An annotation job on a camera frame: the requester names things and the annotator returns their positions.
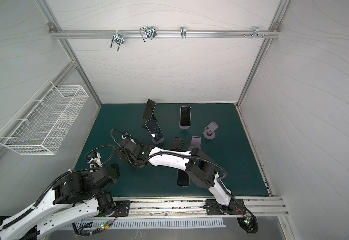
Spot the pink-edged phone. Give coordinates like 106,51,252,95
169,137,184,152

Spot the teal-edged phone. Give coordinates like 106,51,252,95
177,169,190,187

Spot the purple stand front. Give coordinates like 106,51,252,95
203,122,218,140

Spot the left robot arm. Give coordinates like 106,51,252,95
0,164,120,240

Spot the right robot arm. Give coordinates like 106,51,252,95
117,137,238,212

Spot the black stand back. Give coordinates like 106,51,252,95
141,119,149,130

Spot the phone on black back stand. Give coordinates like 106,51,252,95
142,99,156,120

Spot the green table mat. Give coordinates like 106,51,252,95
75,104,268,197

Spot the metal U-bolt clamp left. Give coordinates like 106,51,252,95
110,33,124,51

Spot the metal u-bolt clamp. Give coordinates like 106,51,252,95
139,26,157,42
110,33,124,51

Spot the metal U-bolt clamp centre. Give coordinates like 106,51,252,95
139,26,157,42

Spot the metal clamp small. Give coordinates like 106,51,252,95
180,27,186,39

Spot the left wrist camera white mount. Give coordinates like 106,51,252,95
86,152,102,168

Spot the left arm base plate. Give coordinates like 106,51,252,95
100,201,131,218

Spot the left base cable bundle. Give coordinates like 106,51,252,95
71,206,119,237

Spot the base cable bundle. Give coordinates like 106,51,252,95
236,206,259,234
71,206,119,237

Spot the white wire basket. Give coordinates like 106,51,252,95
0,80,88,156

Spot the slotted cable duct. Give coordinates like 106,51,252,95
108,218,226,230

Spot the right base cable bundle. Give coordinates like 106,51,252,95
236,206,259,234

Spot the aluminium cross rail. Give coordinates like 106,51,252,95
49,29,281,39

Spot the metal bracket right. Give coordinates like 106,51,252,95
242,27,268,39

